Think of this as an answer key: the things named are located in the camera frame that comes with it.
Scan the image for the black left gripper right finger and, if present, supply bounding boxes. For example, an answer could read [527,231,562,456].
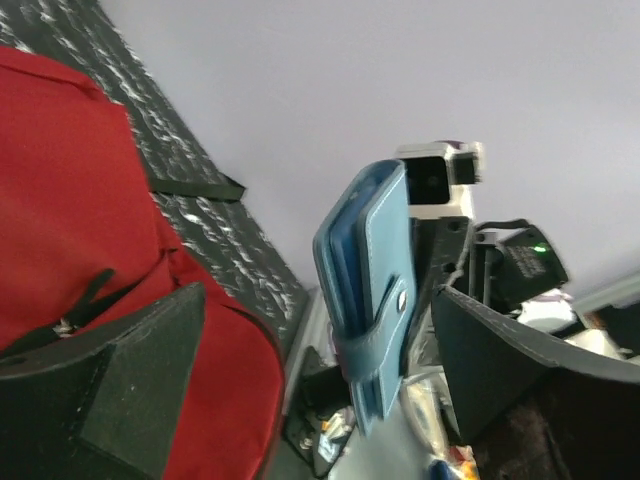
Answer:
[430,287,640,480]

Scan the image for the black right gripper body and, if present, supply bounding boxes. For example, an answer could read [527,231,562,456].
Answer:
[407,216,495,360]

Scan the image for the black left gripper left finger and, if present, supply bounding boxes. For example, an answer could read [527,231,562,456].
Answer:
[1,283,205,479]

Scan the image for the red student backpack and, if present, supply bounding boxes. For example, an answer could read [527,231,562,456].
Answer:
[1,47,284,479]

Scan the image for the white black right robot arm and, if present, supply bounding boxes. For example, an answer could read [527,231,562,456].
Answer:
[404,216,568,368]

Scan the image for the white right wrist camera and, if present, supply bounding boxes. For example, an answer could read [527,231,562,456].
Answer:
[394,140,486,220]

